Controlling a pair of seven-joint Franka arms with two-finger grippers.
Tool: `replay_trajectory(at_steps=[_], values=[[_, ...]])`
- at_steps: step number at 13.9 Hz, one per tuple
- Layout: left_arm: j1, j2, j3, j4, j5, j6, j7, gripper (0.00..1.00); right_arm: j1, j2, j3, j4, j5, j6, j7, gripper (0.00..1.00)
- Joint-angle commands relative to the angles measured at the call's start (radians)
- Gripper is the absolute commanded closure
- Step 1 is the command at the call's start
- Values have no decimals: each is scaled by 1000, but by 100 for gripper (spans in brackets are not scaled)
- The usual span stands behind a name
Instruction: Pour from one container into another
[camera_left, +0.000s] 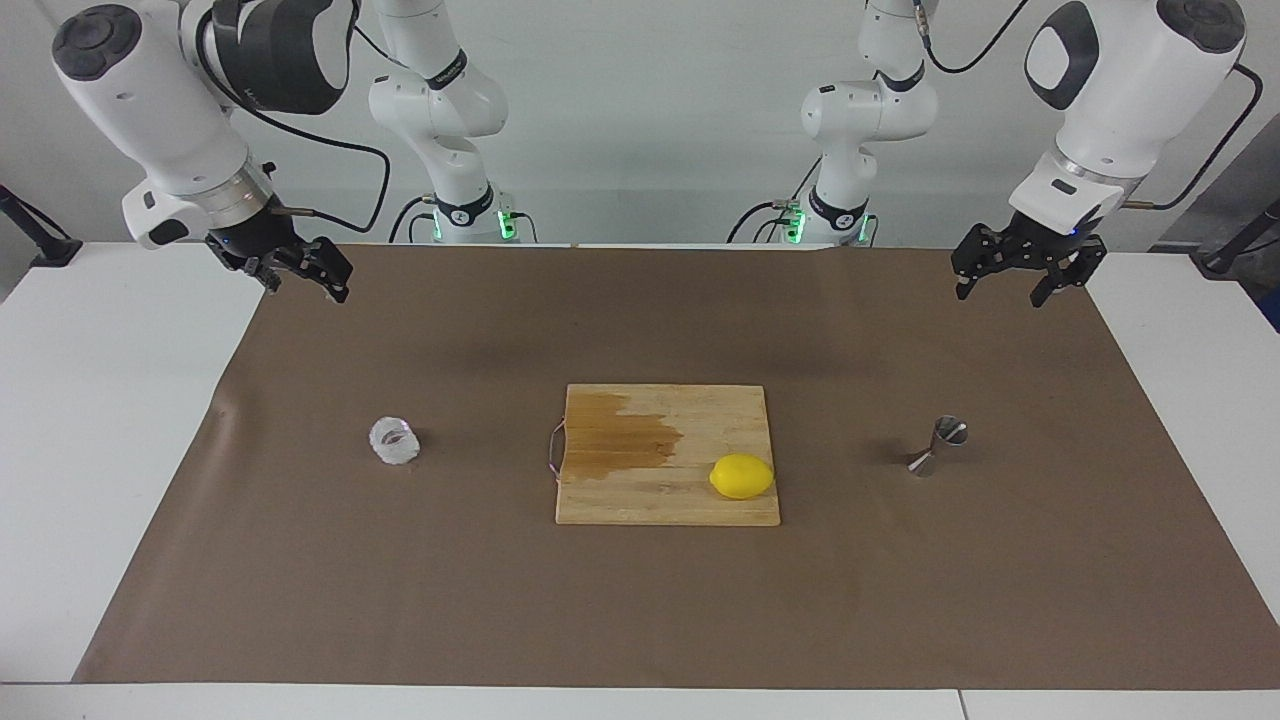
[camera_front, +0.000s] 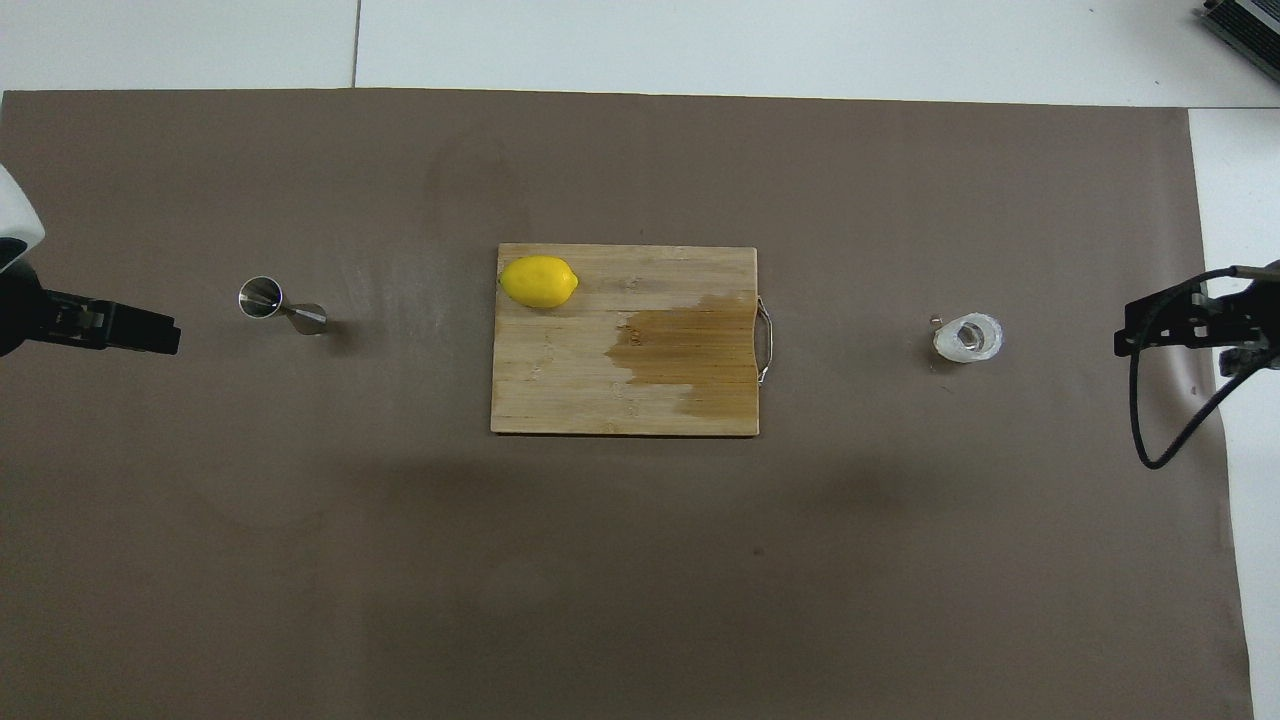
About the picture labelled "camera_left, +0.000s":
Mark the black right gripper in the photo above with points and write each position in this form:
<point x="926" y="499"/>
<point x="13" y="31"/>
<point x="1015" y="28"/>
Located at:
<point x="255" y="240"/>

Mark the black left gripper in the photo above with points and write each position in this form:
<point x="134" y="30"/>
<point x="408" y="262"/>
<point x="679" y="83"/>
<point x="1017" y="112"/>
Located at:
<point x="1045" y="242"/>

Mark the steel double jigger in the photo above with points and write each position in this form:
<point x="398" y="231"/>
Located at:
<point x="945" y="432"/>

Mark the clear faceted glass cup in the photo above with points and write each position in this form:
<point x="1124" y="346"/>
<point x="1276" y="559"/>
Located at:
<point x="395" y="442"/>

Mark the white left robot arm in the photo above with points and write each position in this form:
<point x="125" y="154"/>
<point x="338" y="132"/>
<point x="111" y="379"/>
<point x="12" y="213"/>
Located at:
<point x="1140" y="90"/>

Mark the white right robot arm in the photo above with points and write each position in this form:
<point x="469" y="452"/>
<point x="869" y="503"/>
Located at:
<point x="150" y="90"/>

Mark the black clamp stand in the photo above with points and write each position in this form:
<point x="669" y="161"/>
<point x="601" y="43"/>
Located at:
<point x="55" y="250"/>
<point x="1225" y="260"/>

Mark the brown paper table mat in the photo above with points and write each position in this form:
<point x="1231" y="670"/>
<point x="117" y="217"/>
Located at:
<point x="400" y="580"/>

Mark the yellow lemon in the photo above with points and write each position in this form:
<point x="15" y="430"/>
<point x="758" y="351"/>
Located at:
<point x="742" y="477"/>

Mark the wooden cutting board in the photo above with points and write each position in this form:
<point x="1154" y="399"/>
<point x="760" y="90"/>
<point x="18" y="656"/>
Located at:
<point x="660" y="500"/>

